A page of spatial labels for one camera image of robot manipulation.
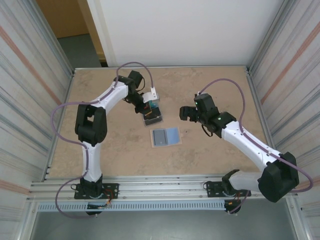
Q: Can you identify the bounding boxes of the red orange base wires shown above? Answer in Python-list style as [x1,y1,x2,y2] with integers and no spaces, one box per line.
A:
[226,191,243,207]
[104,189,118,208]

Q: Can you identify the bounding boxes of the aluminium table frame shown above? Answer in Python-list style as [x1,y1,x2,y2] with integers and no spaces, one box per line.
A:
[26,65,305,204]

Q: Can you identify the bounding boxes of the light blue card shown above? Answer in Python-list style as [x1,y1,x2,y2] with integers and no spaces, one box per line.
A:
[166,127,181,145]

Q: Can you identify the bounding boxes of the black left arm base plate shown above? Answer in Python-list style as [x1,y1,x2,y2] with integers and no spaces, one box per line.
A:
[74,183,120,200]

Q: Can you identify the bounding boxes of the perforated grey cable duct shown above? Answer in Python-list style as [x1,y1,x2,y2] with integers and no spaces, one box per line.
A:
[36,201,226,212]

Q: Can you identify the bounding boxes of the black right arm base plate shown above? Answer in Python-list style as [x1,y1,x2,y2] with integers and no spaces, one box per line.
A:
[205,180,252,200]

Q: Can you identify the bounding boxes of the wooden door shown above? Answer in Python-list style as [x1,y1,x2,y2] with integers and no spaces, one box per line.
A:
[36,0,108,67]

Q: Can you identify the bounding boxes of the clear acrylic card stand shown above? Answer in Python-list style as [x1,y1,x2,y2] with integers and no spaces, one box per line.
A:
[142,99,165,127]

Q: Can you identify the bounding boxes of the dark grey card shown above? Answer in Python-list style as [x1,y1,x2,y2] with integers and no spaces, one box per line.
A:
[152,129,168,147]

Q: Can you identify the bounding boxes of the translucent corrugated side panel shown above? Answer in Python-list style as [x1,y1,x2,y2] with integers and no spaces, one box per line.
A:
[246,0,320,240]
[0,0,76,240]

